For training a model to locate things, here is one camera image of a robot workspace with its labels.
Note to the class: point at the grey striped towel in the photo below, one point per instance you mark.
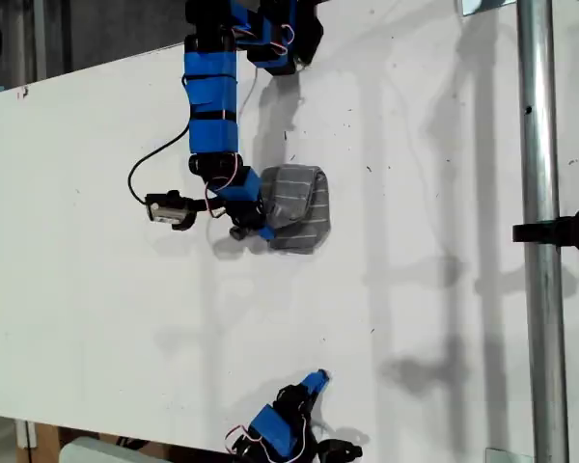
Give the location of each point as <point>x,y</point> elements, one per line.
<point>299,202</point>

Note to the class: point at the white box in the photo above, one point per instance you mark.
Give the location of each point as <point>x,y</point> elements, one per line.
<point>96,452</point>

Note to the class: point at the wooden table leg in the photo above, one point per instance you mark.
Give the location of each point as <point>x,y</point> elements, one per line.
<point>43,434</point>

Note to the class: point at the black clamp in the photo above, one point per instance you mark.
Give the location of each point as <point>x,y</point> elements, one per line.
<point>559,231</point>

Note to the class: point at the black camera stalk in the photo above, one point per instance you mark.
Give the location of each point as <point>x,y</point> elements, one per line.
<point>188,205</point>

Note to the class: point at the black camera box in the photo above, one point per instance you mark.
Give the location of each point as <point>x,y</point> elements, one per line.
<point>342,452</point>

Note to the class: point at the grey camera box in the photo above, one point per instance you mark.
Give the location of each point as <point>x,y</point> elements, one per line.
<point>161,212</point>

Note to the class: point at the steel post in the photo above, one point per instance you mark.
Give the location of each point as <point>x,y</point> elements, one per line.
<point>540,144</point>

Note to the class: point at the metal bracket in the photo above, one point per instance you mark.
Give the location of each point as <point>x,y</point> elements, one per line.
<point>477,5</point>

